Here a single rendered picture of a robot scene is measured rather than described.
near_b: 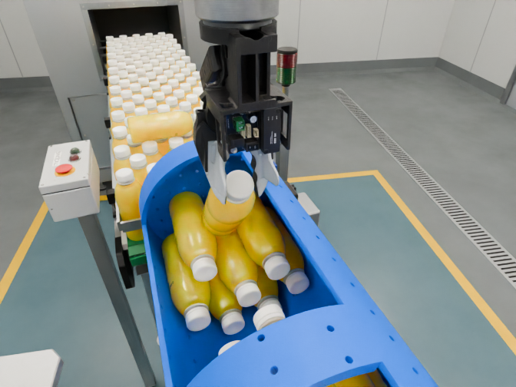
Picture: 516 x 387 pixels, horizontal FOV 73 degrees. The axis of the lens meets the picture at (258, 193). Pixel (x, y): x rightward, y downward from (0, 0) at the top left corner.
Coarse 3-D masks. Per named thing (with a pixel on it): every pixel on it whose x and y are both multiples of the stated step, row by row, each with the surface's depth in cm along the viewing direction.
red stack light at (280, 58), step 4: (296, 52) 106; (276, 56) 107; (280, 56) 105; (284, 56) 104; (288, 56) 104; (292, 56) 104; (296, 56) 105; (276, 60) 107; (280, 60) 105; (284, 60) 105; (288, 60) 104; (292, 60) 105; (296, 60) 106; (276, 64) 108; (280, 64) 106; (284, 64) 105; (288, 64) 105; (292, 64) 106; (296, 64) 107
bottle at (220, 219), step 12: (252, 192) 48; (204, 204) 56; (216, 204) 48; (228, 204) 46; (240, 204) 47; (252, 204) 49; (204, 216) 56; (216, 216) 50; (228, 216) 48; (240, 216) 49; (216, 228) 56; (228, 228) 54
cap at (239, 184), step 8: (232, 176) 45; (240, 176) 45; (248, 176) 45; (232, 184) 44; (240, 184) 44; (248, 184) 45; (232, 192) 44; (240, 192) 44; (248, 192) 44; (240, 200) 45
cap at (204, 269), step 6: (204, 258) 56; (210, 258) 57; (198, 264) 55; (204, 264) 55; (210, 264) 55; (198, 270) 55; (204, 270) 55; (210, 270) 56; (216, 270) 56; (198, 276) 56; (204, 276) 56; (210, 276) 57
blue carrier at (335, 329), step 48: (192, 144) 62; (144, 192) 63; (288, 192) 57; (144, 240) 60; (336, 288) 38; (192, 336) 58; (240, 336) 62; (288, 336) 32; (336, 336) 32; (384, 336) 35; (192, 384) 34; (240, 384) 31; (288, 384) 29; (432, 384) 33
